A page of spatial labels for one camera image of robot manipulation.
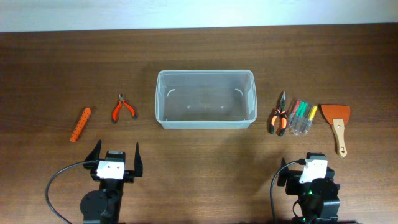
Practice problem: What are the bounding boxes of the right black cable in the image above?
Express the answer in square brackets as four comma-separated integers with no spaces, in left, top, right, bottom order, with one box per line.
[269,159,307,224]

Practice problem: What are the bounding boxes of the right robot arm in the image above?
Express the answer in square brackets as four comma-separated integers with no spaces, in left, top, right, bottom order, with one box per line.
[272,152,340,224]

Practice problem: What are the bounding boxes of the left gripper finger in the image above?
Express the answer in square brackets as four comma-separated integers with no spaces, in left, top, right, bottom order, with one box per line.
[83,140,102,170]
[134,142,143,177]

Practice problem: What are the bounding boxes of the small orange-handled cutters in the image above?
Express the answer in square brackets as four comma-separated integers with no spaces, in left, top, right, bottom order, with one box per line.
[111,93,137,124]

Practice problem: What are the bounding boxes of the left black cable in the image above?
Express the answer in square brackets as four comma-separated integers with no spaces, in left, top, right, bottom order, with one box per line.
[45,160,100,224]

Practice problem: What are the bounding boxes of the clear plastic container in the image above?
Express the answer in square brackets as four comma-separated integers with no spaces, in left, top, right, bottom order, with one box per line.
[155,70,257,129]

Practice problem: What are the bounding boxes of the orange scraper wooden handle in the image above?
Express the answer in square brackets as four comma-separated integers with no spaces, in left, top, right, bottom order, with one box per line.
[321,104,351,157]

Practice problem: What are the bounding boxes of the orange black long-nose pliers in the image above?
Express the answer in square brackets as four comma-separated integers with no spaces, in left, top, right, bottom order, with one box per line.
[269,91,287,136]

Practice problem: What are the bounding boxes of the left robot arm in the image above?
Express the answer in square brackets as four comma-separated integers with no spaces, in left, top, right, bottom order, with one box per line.
[80,141,143,224]

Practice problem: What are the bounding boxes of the black cable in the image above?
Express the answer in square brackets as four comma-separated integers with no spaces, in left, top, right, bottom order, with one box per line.
[269,159,307,224]
[45,160,100,224]

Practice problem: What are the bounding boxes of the orange perforated cylinder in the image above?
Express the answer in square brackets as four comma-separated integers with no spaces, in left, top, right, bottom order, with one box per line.
[70,108,91,142]

